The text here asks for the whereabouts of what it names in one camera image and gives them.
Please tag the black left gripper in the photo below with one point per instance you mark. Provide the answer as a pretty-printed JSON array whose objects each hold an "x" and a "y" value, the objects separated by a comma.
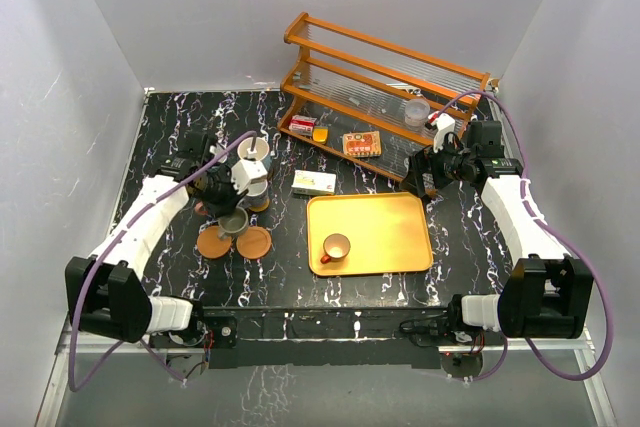
[{"x": 231, "y": 200}]

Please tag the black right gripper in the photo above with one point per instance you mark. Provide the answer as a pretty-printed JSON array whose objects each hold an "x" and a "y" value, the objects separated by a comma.
[{"x": 422, "y": 161}]

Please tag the pink grey mug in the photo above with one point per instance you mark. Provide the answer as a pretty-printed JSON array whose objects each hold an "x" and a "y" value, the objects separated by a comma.
[{"x": 200, "y": 209}]

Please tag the small grey green cup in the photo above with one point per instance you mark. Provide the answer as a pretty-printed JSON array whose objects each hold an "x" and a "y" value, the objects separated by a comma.
[{"x": 233, "y": 225}]

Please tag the grey blue speckled mug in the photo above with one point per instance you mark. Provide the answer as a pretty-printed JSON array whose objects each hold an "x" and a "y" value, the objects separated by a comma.
[{"x": 257, "y": 198}]

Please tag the plain orange wooden coaster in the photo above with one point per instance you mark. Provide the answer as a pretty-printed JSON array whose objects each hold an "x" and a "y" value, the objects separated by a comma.
[{"x": 213, "y": 243}]

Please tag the light wooden ridged coaster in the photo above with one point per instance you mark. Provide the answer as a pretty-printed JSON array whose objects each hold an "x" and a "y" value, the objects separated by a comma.
[{"x": 254, "y": 244}]

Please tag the large blue mug front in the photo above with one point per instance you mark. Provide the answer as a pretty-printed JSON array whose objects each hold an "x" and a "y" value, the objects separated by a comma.
[{"x": 255, "y": 149}]

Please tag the small red orange cup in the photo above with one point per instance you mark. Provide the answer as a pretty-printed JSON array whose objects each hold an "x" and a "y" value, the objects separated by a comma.
[{"x": 335, "y": 247}]

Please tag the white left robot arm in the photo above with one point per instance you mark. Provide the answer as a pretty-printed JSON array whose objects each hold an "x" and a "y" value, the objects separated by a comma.
[{"x": 104, "y": 291}]

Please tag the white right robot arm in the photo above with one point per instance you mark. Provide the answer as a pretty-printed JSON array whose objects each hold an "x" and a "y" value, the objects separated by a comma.
[{"x": 548, "y": 292}]

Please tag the clear plastic cup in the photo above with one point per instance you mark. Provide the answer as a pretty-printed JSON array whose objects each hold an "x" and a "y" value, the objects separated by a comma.
[{"x": 416, "y": 113}]

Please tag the orange snack package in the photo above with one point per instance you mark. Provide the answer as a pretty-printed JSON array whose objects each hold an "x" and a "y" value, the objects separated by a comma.
[{"x": 362, "y": 144}]

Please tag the orange wooden shelf rack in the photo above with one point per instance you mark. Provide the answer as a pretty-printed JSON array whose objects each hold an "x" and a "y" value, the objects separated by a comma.
[{"x": 353, "y": 82}]

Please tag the yellow serving tray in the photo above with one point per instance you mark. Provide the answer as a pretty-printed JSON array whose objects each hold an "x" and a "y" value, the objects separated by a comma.
[{"x": 387, "y": 234}]

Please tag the white yellow carton box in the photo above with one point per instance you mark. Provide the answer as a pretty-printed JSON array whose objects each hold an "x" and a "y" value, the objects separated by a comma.
[{"x": 313, "y": 183}]

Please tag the orange yellow small packet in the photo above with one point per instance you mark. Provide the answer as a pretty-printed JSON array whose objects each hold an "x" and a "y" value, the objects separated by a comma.
[{"x": 320, "y": 134}]

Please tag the red white small box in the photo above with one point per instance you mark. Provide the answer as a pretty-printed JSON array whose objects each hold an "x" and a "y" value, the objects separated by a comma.
[{"x": 302, "y": 125}]

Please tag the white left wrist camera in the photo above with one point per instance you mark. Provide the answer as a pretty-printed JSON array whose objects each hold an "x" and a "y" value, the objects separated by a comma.
[{"x": 245, "y": 173}]

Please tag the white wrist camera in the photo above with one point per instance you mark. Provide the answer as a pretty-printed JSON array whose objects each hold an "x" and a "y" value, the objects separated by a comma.
[
  {"x": 441, "y": 124},
  {"x": 245, "y": 173}
]

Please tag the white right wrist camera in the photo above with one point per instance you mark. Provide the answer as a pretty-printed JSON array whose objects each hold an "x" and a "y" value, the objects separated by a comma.
[{"x": 441, "y": 124}]

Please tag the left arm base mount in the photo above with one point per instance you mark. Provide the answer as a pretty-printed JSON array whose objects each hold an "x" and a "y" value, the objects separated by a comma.
[{"x": 190, "y": 352}]

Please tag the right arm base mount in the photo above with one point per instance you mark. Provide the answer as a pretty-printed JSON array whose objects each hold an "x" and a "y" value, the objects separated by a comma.
[{"x": 444, "y": 327}]

